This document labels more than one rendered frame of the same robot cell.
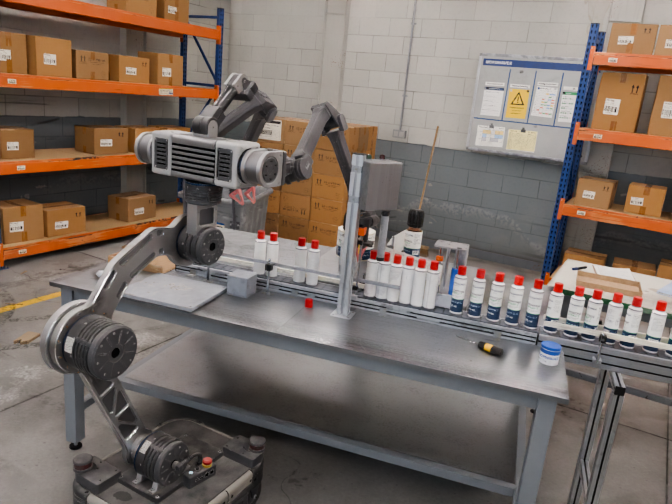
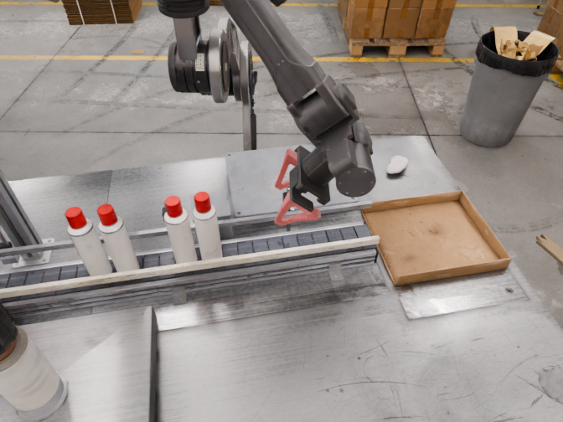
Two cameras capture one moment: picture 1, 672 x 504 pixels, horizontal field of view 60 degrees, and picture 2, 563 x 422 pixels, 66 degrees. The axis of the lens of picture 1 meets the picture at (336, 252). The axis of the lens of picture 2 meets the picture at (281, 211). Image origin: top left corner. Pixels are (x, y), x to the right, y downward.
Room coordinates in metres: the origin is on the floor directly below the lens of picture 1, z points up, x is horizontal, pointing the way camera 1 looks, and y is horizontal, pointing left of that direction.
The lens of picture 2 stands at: (3.23, 0.18, 1.71)
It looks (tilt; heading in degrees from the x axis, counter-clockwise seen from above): 44 degrees down; 153
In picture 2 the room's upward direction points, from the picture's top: straight up
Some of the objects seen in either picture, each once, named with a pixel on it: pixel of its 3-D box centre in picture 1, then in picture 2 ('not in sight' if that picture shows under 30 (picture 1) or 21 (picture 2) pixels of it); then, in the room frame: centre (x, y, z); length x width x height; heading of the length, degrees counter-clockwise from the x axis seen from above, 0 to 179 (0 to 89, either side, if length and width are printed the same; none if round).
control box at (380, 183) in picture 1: (376, 184); not in sight; (2.32, -0.13, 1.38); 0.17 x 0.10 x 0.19; 128
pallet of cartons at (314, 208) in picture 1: (313, 185); not in sight; (6.41, 0.33, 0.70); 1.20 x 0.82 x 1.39; 67
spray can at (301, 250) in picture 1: (300, 260); (117, 241); (2.49, 0.15, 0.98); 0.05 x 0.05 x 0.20
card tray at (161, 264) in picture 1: (151, 258); (431, 234); (2.72, 0.90, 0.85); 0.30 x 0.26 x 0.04; 73
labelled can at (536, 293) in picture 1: (534, 304); not in sight; (2.20, -0.81, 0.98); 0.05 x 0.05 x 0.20
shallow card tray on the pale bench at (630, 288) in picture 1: (608, 283); not in sight; (3.17, -1.56, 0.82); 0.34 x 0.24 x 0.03; 67
